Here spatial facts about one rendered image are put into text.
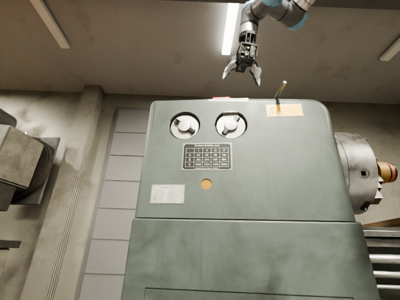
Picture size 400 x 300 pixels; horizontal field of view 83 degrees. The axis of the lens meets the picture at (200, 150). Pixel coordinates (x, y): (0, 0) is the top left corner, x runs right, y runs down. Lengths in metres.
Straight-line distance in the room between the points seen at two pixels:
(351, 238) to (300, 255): 0.13
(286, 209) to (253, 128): 0.26
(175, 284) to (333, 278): 0.37
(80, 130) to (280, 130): 3.94
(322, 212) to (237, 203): 0.22
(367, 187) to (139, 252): 0.73
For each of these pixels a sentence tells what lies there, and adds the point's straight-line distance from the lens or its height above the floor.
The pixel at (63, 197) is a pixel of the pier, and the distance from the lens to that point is 4.03.
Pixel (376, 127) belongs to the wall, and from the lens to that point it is 5.49.
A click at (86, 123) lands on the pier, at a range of 4.42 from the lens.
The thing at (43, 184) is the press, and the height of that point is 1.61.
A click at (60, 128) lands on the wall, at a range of 4.89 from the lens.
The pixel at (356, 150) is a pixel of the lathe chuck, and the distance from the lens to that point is 0.91.
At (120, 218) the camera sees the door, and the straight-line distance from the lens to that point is 3.83.
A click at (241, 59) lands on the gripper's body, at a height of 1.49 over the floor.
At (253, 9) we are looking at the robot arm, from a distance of 1.06.
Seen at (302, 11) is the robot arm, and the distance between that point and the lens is 1.09.
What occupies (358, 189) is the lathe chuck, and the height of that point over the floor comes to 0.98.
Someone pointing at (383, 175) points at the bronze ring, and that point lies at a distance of 1.07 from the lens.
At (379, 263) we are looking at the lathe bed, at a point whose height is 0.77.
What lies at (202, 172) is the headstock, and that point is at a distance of 0.66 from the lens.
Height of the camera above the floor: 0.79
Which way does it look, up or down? 24 degrees up
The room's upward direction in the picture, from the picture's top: 2 degrees clockwise
